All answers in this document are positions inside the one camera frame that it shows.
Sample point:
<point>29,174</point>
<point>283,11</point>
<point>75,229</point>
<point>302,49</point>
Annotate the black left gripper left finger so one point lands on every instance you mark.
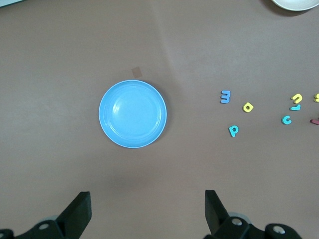
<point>74,214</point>

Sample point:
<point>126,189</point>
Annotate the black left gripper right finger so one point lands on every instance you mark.
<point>216,216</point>

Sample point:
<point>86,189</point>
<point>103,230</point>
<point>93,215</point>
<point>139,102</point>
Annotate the teal foam letter p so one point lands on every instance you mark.
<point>233,134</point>

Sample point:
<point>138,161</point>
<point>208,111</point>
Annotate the blue foam letter m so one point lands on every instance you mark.
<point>225,100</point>

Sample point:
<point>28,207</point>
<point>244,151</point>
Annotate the blue plate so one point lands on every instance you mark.
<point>132,117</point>

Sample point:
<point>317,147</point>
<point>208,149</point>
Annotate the teal foam letter c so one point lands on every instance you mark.
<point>283,120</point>

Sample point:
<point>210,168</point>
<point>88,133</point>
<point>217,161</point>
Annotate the teal foam letter r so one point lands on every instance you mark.
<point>295,108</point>

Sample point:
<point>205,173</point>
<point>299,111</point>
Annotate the red foam letter f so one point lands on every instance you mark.
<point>314,121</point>

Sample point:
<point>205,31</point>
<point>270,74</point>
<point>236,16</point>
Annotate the yellow foam letter n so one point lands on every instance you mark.
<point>296,95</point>

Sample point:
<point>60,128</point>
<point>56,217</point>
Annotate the yellow foam letter s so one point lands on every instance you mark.
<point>317,99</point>

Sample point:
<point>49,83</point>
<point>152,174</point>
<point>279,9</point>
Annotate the brown tape patch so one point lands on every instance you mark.
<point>137,72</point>

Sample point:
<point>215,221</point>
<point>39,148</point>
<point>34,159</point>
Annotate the beige plate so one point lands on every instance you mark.
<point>296,4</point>

